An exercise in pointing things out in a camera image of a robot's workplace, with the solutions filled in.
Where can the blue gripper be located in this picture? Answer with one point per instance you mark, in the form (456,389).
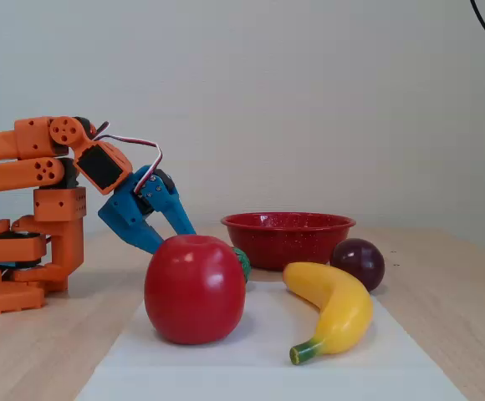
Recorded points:
(126,209)

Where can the yellow toy banana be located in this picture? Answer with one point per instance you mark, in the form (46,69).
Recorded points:
(343,309)

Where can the orange robot base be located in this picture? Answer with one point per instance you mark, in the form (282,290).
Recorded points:
(12,250)

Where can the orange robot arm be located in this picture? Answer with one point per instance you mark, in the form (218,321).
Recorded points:
(0,144)

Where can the red speckled enamel bowl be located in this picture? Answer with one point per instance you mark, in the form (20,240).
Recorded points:
(284,244)

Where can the red toy apple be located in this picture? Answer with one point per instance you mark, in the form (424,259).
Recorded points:
(194,290)

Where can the green toy fruit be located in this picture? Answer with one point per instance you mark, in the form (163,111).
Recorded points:
(244,263)

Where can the white paper sheet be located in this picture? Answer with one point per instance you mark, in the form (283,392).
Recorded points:
(267,376)

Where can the dark purple toy plum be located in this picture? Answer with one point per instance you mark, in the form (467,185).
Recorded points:
(359,263)

